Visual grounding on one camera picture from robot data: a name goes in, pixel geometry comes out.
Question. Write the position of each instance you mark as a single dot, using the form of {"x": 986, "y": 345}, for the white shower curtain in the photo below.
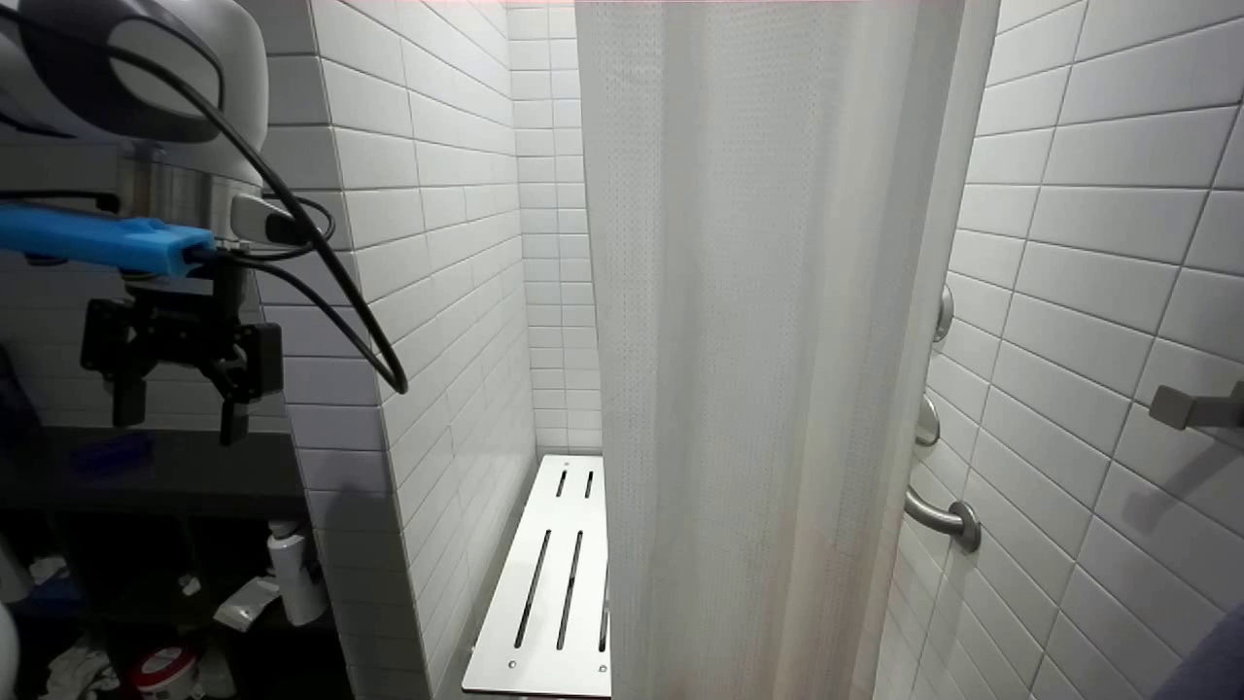
{"x": 770, "y": 202}

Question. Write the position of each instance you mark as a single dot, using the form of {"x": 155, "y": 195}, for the white spray bottle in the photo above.
{"x": 294, "y": 576}

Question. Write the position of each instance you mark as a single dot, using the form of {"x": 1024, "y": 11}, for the white slatted shower bench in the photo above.
{"x": 547, "y": 631}

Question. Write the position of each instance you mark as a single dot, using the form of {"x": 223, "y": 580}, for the metal wall hook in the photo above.
{"x": 1180, "y": 411}

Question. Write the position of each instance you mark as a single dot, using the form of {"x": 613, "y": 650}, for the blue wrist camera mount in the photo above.
{"x": 113, "y": 244}

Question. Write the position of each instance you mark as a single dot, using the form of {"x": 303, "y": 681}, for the chrome wall knob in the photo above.
{"x": 946, "y": 313}

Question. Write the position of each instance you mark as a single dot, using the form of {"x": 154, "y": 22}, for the chrome grab bar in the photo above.
{"x": 946, "y": 520}

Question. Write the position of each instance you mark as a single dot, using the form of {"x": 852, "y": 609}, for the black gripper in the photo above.
{"x": 185, "y": 328}

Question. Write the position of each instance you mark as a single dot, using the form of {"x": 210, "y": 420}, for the dark shelf unit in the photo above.
{"x": 140, "y": 539}

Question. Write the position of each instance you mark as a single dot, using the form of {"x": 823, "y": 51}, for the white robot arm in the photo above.
{"x": 181, "y": 92}

